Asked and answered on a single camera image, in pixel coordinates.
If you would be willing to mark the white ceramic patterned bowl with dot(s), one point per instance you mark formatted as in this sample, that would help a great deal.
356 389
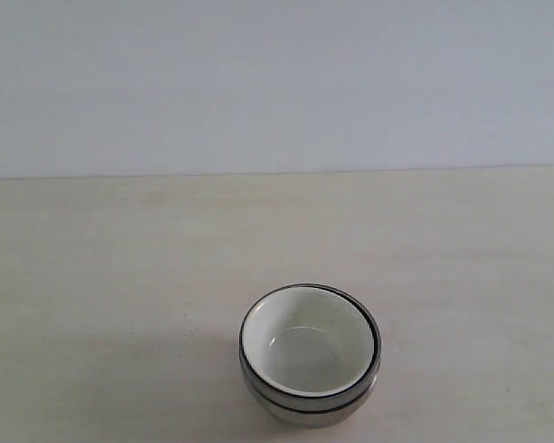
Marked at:
309 341

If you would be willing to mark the ribbed stainless steel bowl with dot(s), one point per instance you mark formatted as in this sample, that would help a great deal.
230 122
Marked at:
249 369

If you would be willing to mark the plain stainless steel bowl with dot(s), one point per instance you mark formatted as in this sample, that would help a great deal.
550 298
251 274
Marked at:
311 414

